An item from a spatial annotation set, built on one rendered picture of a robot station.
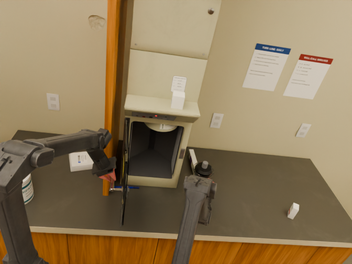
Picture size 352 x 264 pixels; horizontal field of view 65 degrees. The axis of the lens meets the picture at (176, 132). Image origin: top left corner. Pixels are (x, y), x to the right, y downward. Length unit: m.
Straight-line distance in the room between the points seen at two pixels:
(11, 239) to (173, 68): 0.81
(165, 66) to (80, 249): 1.01
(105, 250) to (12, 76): 1.11
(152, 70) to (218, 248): 0.99
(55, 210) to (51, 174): 0.25
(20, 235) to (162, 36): 0.81
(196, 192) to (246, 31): 1.05
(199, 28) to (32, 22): 0.92
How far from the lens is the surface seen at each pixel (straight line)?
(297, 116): 2.04
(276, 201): 1.78
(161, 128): 1.35
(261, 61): 1.74
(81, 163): 1.66
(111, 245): 1.56
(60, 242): 1.58
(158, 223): 1.44
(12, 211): 0.78
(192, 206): 0.86
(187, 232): 0.86
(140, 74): 1.20
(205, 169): 1.41
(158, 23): 1.13
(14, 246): 0.87
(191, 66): 1.19
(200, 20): 1.14
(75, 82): 1.76
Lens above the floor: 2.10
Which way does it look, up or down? 35 degrees down
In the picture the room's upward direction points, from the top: 12 degrees clockwise
